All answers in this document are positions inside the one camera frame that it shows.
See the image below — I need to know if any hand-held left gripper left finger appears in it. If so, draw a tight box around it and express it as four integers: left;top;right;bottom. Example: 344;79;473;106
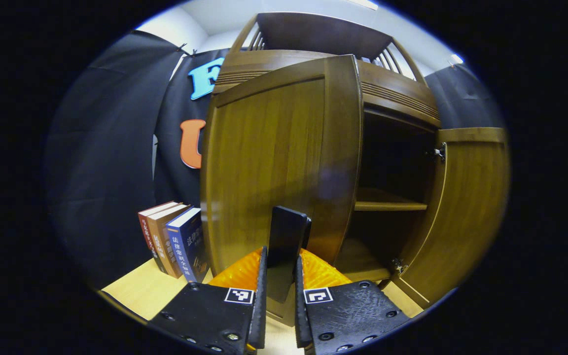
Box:
148;247;268;355

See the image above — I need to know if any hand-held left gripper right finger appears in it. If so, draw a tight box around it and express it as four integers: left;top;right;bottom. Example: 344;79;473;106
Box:
294;248;411;355

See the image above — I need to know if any wooden cabinet door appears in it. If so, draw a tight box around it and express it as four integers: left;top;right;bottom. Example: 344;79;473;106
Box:
200;54;364;327
390;127;510;309

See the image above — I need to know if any wooden double-door shoe cabinet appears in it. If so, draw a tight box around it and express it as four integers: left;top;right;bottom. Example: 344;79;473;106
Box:
200;12;510;327

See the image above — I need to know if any blue book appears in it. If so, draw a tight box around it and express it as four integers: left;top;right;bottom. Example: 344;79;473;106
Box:
166;207;211;284

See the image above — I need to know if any brown book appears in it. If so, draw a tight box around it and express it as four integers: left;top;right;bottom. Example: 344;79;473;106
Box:
147;204;191;279

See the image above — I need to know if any red book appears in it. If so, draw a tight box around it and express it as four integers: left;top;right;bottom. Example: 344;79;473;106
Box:
138;201;179;275

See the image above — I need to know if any black backdrop cloth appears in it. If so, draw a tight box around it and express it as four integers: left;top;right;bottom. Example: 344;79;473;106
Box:
45;31;506;290

